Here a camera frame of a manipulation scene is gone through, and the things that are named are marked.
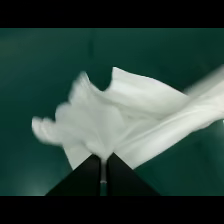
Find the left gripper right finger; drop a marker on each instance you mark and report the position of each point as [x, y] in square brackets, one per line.
[125, 181]

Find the white shirt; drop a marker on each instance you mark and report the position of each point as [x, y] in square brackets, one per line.
[140, 113]

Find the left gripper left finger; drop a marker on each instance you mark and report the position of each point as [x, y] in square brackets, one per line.
[83, 180]

